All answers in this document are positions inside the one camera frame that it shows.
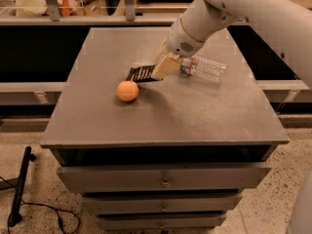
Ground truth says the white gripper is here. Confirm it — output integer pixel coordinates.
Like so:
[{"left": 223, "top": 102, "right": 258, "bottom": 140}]
[{"left": 151, "top": 18, "right": 204, "bottom": 80}]

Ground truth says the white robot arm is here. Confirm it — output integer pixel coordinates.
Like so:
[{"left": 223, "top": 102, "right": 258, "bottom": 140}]
[{"left": 152, "top": 0, "right": 312, "bottom": 88}]

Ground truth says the clear plastic water bottle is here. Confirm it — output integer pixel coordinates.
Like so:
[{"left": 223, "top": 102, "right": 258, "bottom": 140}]
[{"left": 179, "top": 56, "right": 227, "bottom": 84}]

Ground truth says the orange fruit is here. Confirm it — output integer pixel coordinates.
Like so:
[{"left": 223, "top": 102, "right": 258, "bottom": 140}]
[{"left": 116, "top": 81, "right": 139, "bottom": 102}]

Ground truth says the grey drawer cabinet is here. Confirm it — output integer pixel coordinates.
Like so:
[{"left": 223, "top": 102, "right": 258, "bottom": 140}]
[{"left": 40, "top": 26, "right": 291, "bottom": 232}]

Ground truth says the grey metal railing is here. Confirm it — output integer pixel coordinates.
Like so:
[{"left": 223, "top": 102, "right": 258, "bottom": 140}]
[{"left": 0, "top": 0, "right": 252, "bottom": 27}]

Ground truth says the top grey drawer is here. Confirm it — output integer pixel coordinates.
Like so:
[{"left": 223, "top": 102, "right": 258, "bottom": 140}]
[{"left": 57, "top": 162, "right": 271, "bottom": 193}]

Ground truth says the grey drawer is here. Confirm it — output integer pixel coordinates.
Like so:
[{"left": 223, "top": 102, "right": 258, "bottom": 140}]
[
  {"left": 57, "top": 162, "right": 271, "bottom": 193},
  {"left": 97, "top": 213, "right": 226, "bottom": 230},
  {"left": 84, "top": 193, "right": 242, "bottom": 215}
]

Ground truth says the middle grey drawer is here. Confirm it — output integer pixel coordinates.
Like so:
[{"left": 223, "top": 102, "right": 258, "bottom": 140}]
[{"left": 84, "top": 193, "right": 242, "bottom": 215}]

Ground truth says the bottom grey drawer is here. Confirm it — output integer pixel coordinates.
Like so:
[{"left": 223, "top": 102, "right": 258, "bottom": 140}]
[{"left": 97, "top": 213, "right": 226, "bottom": 230}]

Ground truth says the black stand bar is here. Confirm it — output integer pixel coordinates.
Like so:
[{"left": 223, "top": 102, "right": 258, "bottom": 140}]
[{"left": 7, "top": 146, "right": 36, "bottom": 227}]

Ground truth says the black floor cable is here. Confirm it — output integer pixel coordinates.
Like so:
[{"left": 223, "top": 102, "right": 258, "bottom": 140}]
[{"left": 0, "top": 175, "right": 82, "bottom": 234}]

